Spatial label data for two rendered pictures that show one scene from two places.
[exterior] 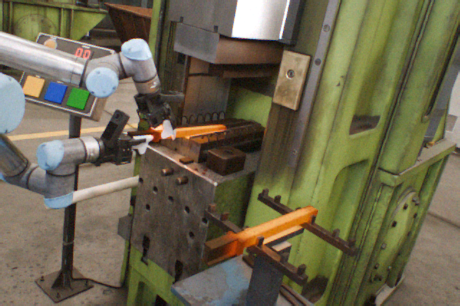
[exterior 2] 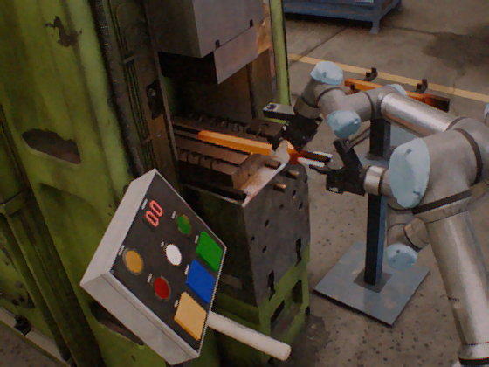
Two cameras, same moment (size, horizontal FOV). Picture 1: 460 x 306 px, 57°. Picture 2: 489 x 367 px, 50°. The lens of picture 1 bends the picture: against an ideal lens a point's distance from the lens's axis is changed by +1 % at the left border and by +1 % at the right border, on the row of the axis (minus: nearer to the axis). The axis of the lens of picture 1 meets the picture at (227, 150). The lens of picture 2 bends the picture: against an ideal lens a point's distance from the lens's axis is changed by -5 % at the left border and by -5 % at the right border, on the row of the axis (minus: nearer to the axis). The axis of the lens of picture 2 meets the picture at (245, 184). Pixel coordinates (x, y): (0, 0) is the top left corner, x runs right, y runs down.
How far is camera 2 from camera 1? 218 cm
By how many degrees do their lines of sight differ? 78
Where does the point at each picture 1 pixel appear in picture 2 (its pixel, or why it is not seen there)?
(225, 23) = (257, 10)
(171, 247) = (290, 242)
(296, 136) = (271, 65)
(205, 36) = (245, 38)
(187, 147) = (258, 158)
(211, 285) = not seen: hidden behind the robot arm
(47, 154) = not seen: hidden behind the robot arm
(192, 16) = (228, 30)
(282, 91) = (261, 40)
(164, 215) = (279, 228)
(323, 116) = (278, 34)
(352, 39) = not seen: outside the picture
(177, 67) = (155, 123)
